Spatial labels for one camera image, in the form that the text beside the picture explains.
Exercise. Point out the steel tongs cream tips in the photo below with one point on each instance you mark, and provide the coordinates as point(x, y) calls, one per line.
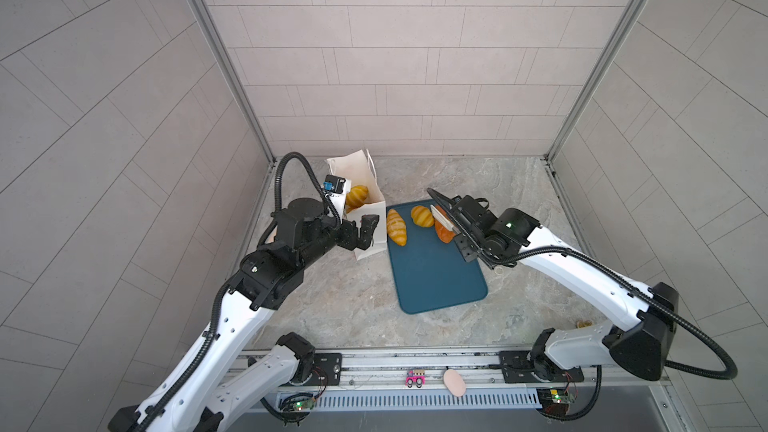
point(441, 216)

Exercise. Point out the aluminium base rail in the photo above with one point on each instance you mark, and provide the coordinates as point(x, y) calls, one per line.
point(463, 378)

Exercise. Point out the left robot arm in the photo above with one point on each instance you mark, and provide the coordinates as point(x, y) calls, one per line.
point(196, 396)

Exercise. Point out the teal plastic tray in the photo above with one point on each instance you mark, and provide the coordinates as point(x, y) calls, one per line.
point(428, 273)

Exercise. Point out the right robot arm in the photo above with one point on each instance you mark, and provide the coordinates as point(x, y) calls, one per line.
point(641, 320)

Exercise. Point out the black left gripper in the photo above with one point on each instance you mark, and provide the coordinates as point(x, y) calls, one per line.
point(350, 243)

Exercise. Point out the green circuit board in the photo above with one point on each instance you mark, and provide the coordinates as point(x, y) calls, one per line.
point(298, 403)
point(555, 402)

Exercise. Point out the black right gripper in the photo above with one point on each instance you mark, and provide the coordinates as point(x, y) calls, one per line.
point(457, 240)

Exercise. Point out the pink toy truck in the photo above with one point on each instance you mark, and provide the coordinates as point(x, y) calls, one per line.
point(415, 378)

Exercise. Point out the left green circuit board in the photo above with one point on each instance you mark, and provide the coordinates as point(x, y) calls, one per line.
point(298, 403)

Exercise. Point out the right green circuit board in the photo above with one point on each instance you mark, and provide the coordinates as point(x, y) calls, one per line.
point(555, 402)

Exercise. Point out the orange triangular bread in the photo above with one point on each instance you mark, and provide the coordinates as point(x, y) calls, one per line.
point(446, 236)

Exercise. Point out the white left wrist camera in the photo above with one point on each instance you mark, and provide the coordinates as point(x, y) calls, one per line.
point(336, 189)

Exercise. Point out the floral paper bag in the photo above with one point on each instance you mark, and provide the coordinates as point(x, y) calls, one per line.
point(358, 168)

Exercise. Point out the yellow croissant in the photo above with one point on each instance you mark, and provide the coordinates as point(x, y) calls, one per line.
point(396, 227)

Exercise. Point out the pink oval toy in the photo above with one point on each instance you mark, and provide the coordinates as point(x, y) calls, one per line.
point(454, 383)

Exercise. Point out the small yellow striped bun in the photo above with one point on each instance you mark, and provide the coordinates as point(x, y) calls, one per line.
point(422, 216)

